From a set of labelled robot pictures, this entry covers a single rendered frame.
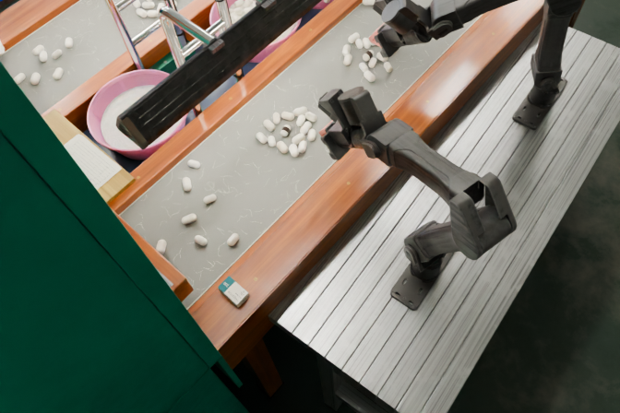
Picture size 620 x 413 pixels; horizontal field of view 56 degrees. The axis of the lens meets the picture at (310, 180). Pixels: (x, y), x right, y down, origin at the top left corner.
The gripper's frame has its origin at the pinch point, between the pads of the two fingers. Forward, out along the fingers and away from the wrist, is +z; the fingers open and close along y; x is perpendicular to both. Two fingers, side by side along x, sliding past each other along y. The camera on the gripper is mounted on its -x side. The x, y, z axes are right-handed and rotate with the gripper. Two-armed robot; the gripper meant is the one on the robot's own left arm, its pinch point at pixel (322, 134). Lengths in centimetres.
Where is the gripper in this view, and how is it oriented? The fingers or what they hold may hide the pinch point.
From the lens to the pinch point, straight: 133.6
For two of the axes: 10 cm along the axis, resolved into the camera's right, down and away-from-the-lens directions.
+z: -5.3, -0.9, 8.4
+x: 5.2, 7.5, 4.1
